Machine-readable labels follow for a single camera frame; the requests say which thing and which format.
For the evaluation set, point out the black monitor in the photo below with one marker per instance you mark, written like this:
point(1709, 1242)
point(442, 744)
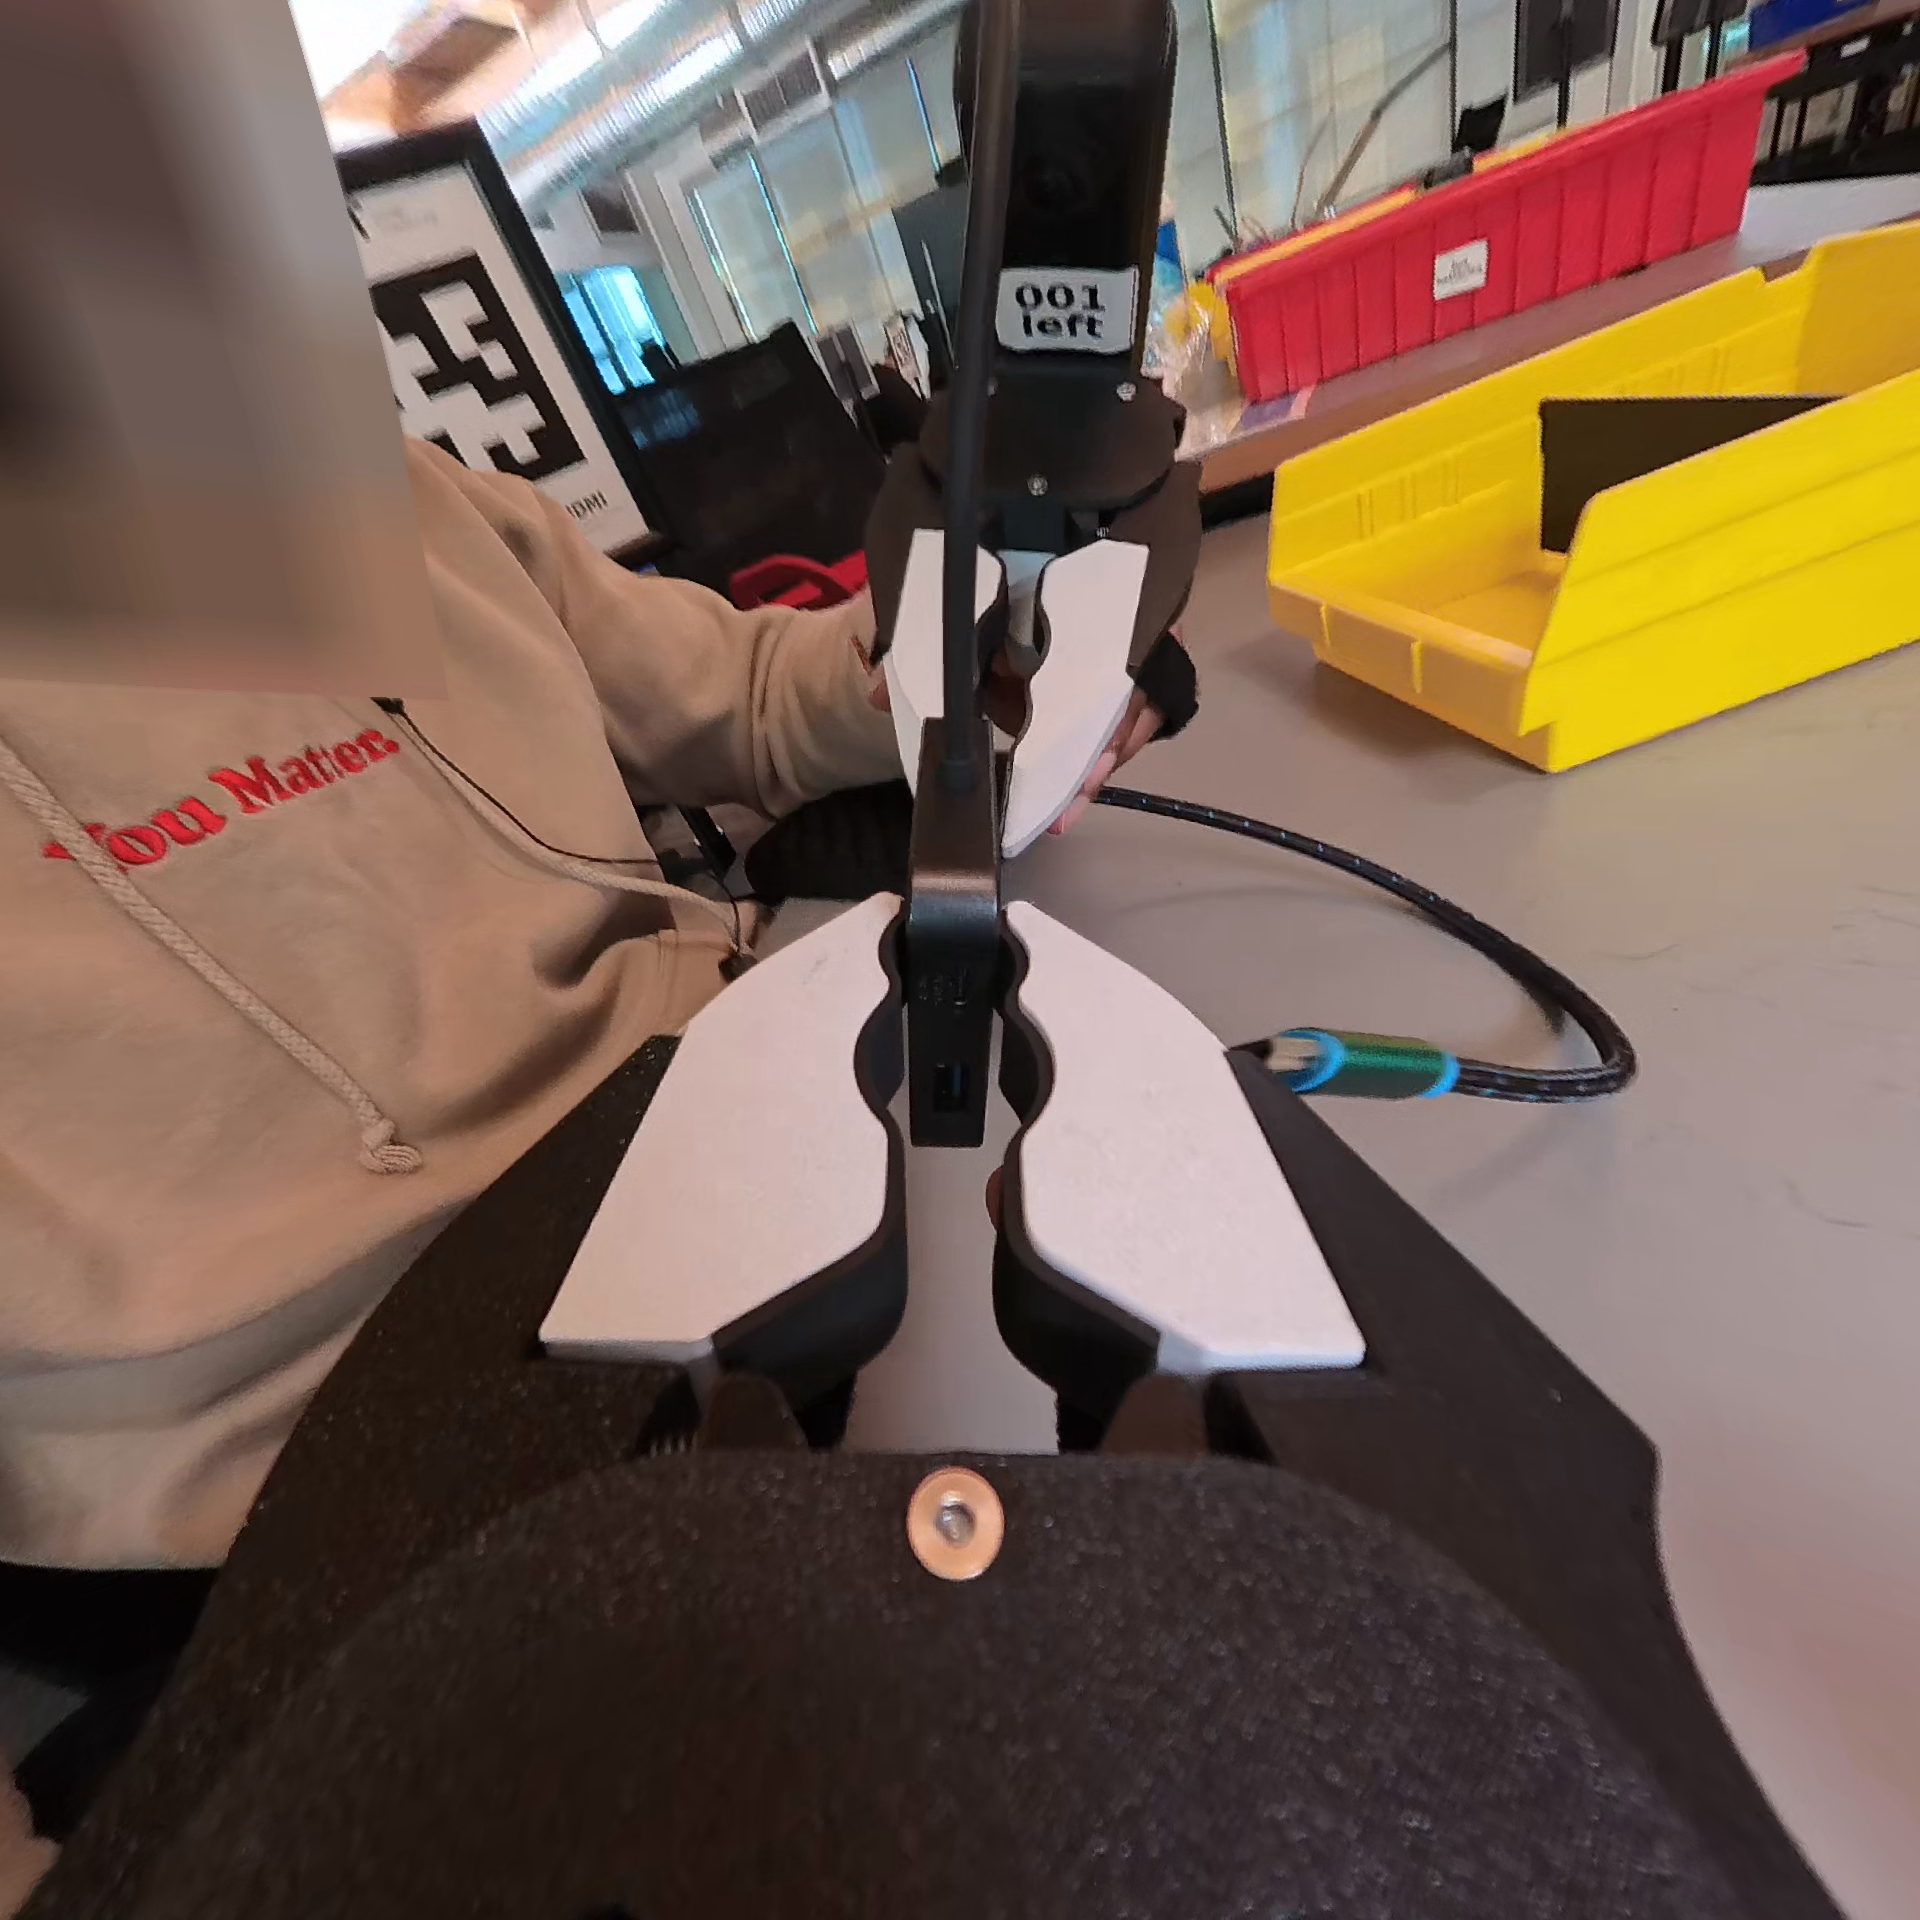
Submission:
point(750, 436)

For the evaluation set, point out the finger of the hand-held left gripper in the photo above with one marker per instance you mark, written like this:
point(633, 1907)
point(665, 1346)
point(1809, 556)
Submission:
point(918, 630)
point(1088, 661)

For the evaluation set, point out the yellow plastic bin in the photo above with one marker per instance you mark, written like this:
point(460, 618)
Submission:
point(1695, 600)

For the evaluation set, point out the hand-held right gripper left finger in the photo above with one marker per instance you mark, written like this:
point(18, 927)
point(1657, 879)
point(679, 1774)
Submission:
point(721, 1172)

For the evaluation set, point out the red plastic bin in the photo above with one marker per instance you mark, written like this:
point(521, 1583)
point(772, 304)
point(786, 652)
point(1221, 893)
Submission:
point(1576, 224)

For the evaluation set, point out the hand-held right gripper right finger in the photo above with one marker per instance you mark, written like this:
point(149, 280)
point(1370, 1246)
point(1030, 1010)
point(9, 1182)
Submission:
point(1172, 1184)

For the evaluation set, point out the person's left hand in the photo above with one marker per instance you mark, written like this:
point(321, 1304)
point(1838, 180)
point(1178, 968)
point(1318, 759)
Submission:
point(1167, 687)

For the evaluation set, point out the person's beige hoodie torso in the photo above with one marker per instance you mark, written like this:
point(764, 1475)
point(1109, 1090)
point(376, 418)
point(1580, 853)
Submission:
point(224, 1050)

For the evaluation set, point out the person's left forearm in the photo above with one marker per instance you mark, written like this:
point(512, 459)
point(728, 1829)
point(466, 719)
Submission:
point(704, 676)

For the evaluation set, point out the small red plastic item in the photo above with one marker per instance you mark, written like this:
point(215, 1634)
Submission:
point(797, 580)

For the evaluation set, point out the black bin divider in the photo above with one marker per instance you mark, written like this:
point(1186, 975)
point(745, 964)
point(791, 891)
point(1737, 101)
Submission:
point(1652, 451)

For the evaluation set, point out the framed tag sign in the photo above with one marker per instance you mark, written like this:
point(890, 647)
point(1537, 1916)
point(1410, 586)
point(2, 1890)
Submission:
point(494, 451)

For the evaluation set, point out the black port adapter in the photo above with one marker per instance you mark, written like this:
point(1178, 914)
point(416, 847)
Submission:
point(953, 932)

